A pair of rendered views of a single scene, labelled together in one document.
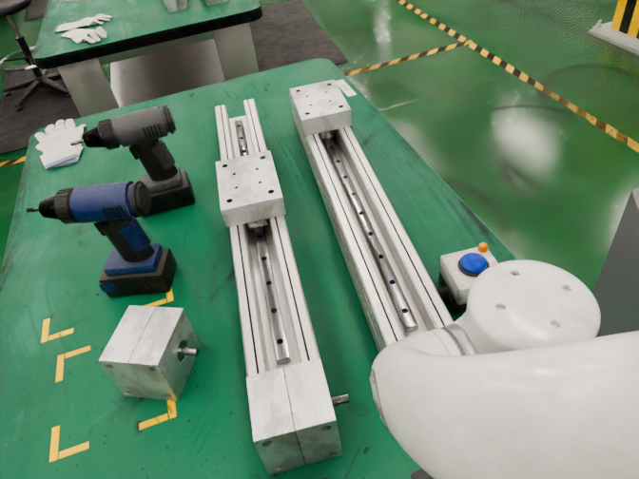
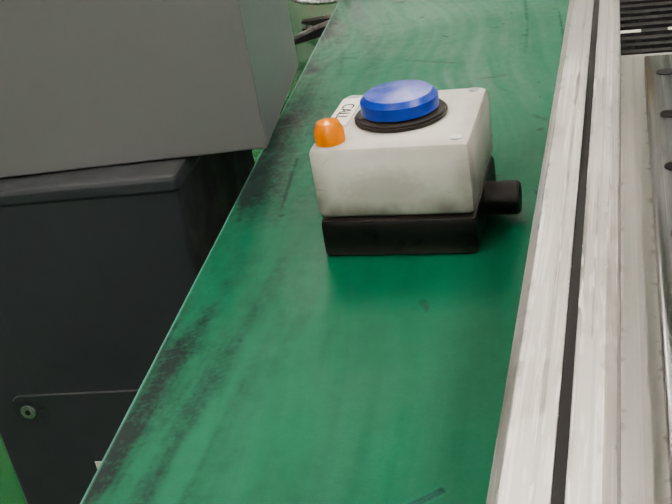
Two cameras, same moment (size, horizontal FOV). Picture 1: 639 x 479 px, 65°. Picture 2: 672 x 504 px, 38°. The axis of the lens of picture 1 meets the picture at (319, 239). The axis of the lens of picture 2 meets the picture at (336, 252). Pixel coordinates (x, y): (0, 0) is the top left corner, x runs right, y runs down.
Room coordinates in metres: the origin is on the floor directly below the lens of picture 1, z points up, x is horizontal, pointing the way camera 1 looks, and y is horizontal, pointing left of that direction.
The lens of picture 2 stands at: (0.98, -0.07, 1.01)
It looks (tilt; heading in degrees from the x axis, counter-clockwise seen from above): 27 degrees down; 205
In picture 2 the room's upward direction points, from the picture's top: 10 degrees counter-clockwise
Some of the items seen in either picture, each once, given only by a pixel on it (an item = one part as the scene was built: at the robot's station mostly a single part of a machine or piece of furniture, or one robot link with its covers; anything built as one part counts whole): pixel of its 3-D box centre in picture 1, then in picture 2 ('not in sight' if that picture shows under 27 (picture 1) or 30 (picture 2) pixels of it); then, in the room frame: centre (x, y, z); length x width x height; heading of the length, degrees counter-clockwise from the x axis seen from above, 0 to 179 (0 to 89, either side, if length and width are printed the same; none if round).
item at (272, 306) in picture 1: (256, 212); not in sight; (0.77, 0.11, 0.82); 0.80 x 0.10 x 0.09; 6
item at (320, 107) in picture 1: (319, 111); not in sight; (1.04, -0.05, 0.87); 0.16 x 0.11 x 0.07; 6
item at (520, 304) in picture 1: (513, 354); not in sight; (0.21, -0.13, 1.09); 0.09 x 0.08 x 0.13; 98
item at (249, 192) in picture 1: (250, 192); not in sight; (0.77, 0.11, 0.87); 0.16 x 0.11 x 0.07; 6
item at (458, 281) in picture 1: (466, 279); (423, 166); (0.53, -0.22, 0.81); 0.10 x 0.08 x 0.06; 96
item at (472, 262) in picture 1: (474, 264); (400, 108); (0.53, -0.23, 0.84); 0.04 x 0.04 x 0.02
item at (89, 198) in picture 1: (106, 239); not in sight; (0.68, 0.37, 0.89); 0.20 x 0.08 x 0.22; 85
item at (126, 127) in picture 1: (137, 164); not in sight; (0.91, 0.35, 0.89); 0.20 x 0.08 x 0.22; 102
